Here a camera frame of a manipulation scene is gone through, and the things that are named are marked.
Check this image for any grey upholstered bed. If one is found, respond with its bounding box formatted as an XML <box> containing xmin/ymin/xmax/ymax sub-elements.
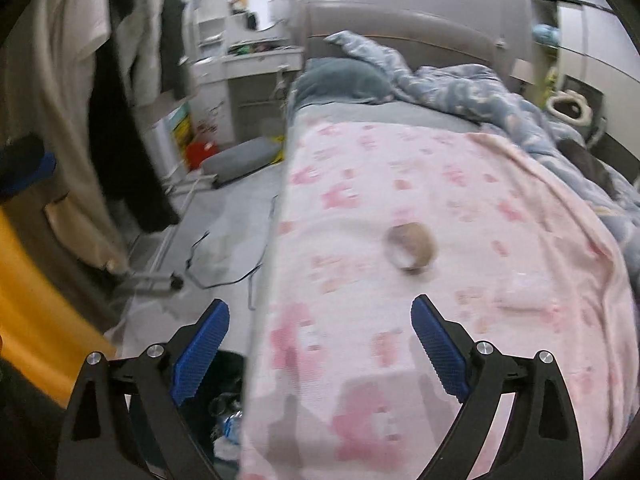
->
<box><xmin>285</xmin><ymin>2</ymin><xmax>521</xmax><ymax>133</ymax></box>

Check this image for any dark teal trash bin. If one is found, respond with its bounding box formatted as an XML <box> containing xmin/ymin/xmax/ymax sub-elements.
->
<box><xmin>185</xmin><ymin>350</ymin><xmax>246</xmax><ymax>466</ymax></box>

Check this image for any teal pillow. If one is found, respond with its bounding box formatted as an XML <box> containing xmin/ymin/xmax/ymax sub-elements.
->
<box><xmin>292</xmin><ymin>57</ymin><xmax>396</xmax><ymax>111</ymax></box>

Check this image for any brown tape roll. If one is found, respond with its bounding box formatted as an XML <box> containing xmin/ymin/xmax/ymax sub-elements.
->
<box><xmin>384</xmin><ymin>222</ymin><xmax>437</xmax><ymax>275</ymax></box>

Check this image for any black cable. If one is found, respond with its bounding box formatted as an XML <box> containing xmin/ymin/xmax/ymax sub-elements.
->
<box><xmin>186</xmin><ymin>195</ymin><xmax>281</xmax><ymax>311</ymax></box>

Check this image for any beige hanging coat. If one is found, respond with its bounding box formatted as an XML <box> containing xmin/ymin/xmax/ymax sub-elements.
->
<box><xmin>0</xmin><ymin>0</ymin><xmax>131</xmax><ymax>271</ymax></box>

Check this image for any white dressing table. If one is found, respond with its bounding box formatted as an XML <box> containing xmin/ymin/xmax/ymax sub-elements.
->
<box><xmin>192</xmin><ymin>0</ymin><xmax>306</xmax><ymax>156</ymax></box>

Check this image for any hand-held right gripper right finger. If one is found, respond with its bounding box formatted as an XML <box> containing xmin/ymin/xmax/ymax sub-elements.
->
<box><xmin>410</xmin><ymin>294</ymin><xmax>586</xmax><ymax>480</ymax></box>

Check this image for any round mirror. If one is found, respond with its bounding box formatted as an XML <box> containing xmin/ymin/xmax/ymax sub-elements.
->
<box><xmin>229</xmin><ymin>0</ymin><xmax>291</xmax><ymax>32</ymax></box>

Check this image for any white clothes rack base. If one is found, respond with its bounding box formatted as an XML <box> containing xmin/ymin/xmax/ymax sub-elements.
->
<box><xmin>115</xmin><ymin>180</ymin><xmax>211</xmax><ymax>293</ymax></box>

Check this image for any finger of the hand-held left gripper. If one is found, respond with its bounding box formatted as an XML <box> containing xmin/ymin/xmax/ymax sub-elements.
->
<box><xmin>0</xmin><ymin>132</ymin><xmax>57</xmax><ymax>198</ymax></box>

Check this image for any colourful picture book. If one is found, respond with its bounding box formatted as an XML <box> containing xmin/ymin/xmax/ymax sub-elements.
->
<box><xmin>167</xmin><ymin>105</ymin><xmax>193</xmax><ymax>153</ymax></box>

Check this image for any grey floor cushion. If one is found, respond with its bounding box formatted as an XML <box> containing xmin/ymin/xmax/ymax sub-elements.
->
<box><xmin>201</xmin><ymin>137</ymin><xmax>283</xmax><ymax>186</ymax></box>

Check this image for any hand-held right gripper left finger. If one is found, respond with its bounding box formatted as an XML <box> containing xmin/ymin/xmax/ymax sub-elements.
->
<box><xmin>55</xmin><ymin>298</ymin><xmax>231</xmax><ymax>480</ymax></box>

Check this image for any dark grey hanging garment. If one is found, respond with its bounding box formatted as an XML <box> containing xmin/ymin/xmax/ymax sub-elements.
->
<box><xmin>162</xmin><ymin>0</ymin><xmax>193</xmax><ymax>98</ymax></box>

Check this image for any pink printed blanket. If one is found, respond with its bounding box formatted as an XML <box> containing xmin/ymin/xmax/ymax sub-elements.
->
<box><xmin>239</xmin><ymin>120</ymin><xmax>640</xmax><ymax>480</ymax></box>

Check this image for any blue patterned quilt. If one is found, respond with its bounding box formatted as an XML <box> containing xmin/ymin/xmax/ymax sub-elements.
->
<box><xmin>325</xmin><ymin>30</ymin><xmax>640</xmax><ymax>281</ymax></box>

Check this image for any dark cloth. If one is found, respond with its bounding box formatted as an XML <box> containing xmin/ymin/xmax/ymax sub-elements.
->
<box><xmin>557</xmin><ymin>137</ymin><xmax>631</xmax><ymax>196</ymax></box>

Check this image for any black hanging garment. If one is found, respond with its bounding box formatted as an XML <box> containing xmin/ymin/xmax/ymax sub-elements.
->
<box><xmin>89</xmin><ymin>0</ymin><xmax>180</xmax><ymax>233</ymax></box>

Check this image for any white wardrobe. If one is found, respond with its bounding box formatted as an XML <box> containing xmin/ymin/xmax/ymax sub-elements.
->
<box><xmin>527</xmin><ymin>0</ymin><xmax>640</xmax><ymax>161</ymax></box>

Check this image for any light blue plush toy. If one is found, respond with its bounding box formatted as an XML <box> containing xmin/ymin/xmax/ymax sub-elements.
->
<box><xmin>532</xmin><ymin>24</ymin><xmax>560</xmax><ymax>48</ymax></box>

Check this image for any red box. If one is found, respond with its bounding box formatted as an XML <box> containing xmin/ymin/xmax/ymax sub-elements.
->
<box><xmin>186</xmin><ymin>141</ymin><xmax>219</xmax><ymax>171</ymax></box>

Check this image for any white ring seat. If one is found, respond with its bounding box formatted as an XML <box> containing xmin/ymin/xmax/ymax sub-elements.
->
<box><xmin>545</xmin><ymin>89</ymin><xmax>593</xmax><ymax>128</ymax></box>

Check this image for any white hanging garment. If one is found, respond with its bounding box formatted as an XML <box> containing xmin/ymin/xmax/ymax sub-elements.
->
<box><xmin>117</xmin><ymin>0</ymin><xmax>166</xmax><ymax>106</ymax></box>

